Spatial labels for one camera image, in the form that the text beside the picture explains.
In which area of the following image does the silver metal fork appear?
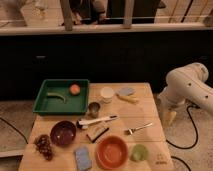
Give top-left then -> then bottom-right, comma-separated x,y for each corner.
124,123 -> 154,135

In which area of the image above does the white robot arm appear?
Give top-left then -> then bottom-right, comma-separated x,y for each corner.
158,63 -> 213,127

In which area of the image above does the green plastic cup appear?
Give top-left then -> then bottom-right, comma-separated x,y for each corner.
130,144 -> 149,162

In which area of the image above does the blue sponge near cup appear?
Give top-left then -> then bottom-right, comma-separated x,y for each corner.
117,87 -> 135,96

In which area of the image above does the white paper cup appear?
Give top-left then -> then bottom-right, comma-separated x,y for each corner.
100,87 -> 114,103

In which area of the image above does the small metal cup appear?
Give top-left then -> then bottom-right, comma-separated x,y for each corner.
88,102 -> 100,118

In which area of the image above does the yellow banana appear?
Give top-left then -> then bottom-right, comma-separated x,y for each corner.
117,95 -> 139,104

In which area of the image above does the orange bowl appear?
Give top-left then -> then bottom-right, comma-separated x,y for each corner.
95,136 -> 128,170

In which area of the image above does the wooden block brush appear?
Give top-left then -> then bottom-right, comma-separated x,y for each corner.
86,122 -> 109,143

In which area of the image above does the blue sponge front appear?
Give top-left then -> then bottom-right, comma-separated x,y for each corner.
74,146 -> 92,171

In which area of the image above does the orange fruit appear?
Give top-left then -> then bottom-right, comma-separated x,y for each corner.
69,84 -> 80,95

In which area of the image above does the purple bowl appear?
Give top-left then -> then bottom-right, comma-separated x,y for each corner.
50,121 -> 76,147

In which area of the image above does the green plastic tray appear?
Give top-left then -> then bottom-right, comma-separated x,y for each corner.
33,79 -> 90,115

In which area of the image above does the green bean pod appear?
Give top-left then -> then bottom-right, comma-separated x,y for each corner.
46,92 -> 66,104

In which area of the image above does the bunch of dark grapes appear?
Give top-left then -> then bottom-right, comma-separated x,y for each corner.
34,134 -> 53,161

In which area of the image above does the black power cable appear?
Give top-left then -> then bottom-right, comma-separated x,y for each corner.
165,104 -> 200,171

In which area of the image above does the black cable left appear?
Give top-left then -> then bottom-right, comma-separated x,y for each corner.
0,116 -> 29,145

